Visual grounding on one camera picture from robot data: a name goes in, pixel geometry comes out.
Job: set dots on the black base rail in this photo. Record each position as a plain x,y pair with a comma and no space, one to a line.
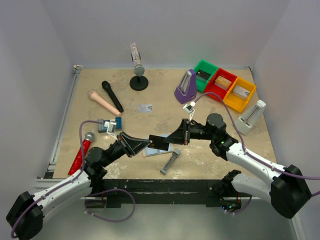
208,192

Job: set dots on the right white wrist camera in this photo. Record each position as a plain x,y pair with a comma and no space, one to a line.
189,108

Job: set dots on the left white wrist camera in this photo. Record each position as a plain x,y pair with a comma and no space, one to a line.
111,128

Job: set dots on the tan card in red bin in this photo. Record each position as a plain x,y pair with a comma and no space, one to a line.
222,82

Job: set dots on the white grey metronome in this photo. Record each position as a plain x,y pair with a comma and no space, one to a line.
248,120

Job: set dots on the purple metronome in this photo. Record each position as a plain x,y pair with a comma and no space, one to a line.
186,91

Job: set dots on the red glitter microphone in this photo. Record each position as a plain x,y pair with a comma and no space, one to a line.
89,137

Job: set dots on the aluminium frame rail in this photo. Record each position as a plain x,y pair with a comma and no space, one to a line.
60,135

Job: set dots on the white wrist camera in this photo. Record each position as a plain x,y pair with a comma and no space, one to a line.
111,128
189,108

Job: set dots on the red bin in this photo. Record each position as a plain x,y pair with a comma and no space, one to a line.
211,87

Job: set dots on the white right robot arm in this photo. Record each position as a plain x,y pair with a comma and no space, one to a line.
285,188

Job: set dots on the silver VIP card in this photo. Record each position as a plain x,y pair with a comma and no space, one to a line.
144,108

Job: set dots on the grey truss piece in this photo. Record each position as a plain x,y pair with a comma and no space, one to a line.
175,154

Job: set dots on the black microphone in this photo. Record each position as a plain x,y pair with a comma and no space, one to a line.
107,87

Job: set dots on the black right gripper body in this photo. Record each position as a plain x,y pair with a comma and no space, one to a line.
198,132

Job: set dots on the light blue toy brick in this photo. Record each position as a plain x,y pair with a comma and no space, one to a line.
119,124

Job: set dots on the black VIP card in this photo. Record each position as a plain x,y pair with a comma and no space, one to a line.
158,142

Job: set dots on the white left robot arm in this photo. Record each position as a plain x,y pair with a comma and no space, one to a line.
29,211

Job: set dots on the pink microphone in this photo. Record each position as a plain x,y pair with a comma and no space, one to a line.
93,95

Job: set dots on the beige card holder wallet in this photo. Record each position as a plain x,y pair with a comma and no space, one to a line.
148,152

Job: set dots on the black round microphone stand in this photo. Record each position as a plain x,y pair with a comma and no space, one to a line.
139,83

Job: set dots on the green bin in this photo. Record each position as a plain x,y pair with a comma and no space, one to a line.
207,67

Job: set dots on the glitter microphone on stand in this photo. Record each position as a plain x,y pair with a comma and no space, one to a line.
139,70

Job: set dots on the black card in green bin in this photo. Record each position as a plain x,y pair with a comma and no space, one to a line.
202,76

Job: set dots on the white card in yellow bin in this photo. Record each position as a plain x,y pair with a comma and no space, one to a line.
241,92

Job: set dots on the yellow bin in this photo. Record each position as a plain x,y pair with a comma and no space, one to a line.
236,103

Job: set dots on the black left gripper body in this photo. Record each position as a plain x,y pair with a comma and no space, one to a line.
118,149

